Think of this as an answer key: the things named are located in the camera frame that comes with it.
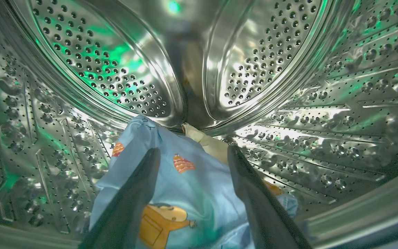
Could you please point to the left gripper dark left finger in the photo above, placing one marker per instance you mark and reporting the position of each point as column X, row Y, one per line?
column 126, row 214

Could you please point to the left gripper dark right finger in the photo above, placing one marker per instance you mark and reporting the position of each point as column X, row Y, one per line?
column 264, row 214

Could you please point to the blue cartoon print garment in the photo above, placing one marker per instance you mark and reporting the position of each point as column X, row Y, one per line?
column 192, row 193

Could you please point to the blue cartoon garment cream part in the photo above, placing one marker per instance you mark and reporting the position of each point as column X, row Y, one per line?
column 212, row 145

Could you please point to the stainless steel washer drum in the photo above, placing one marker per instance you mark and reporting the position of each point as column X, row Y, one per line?
column 81, row 69

